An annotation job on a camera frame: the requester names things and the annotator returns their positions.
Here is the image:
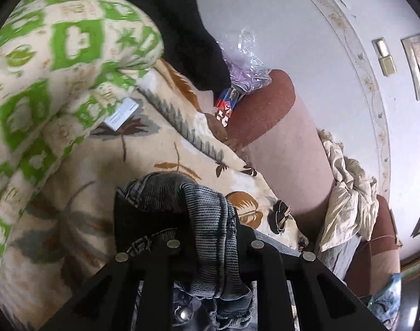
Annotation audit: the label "white paper tag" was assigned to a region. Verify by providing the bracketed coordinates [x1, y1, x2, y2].
[104, 98, 140, 132]

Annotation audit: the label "clear plastic bag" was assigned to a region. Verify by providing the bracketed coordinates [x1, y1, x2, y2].
[217, 29, 271, 94]

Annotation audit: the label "framed wall picture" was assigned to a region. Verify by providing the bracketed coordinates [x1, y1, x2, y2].
[402, 34, 420, 101]

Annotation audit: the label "green patterned folded quilt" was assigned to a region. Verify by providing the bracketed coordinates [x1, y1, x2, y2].
[0, 0, 164, 259]

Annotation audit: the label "black beige hair clip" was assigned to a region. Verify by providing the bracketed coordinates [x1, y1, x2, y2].
[267, 199, 291, 235]

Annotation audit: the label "black garment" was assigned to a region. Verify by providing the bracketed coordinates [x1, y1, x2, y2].
[127, 0, 231, 94]

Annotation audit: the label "grey denim pants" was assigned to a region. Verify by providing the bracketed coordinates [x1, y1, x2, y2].
[113, 173, 256, 330]

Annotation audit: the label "beige wall switch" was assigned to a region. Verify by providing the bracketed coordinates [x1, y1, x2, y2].
[372, 38, 396, 77]

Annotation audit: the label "red blue snack packet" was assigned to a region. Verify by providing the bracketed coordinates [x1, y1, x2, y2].
[214, 86, 244, 127]

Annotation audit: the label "cream crumpled cloth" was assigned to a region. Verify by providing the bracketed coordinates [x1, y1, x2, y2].
[318, 130, 379, 252]

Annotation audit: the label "floral leaf-pattern blanket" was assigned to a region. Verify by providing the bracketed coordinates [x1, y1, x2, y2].
[0, 61, 307, 330]

